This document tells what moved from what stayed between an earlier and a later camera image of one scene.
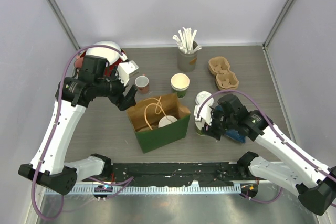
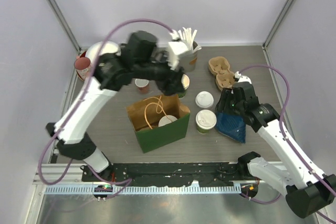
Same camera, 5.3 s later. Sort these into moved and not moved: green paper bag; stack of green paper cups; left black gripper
Moved: left black gripper
Not moved: green paper bag; stack of green paper cups
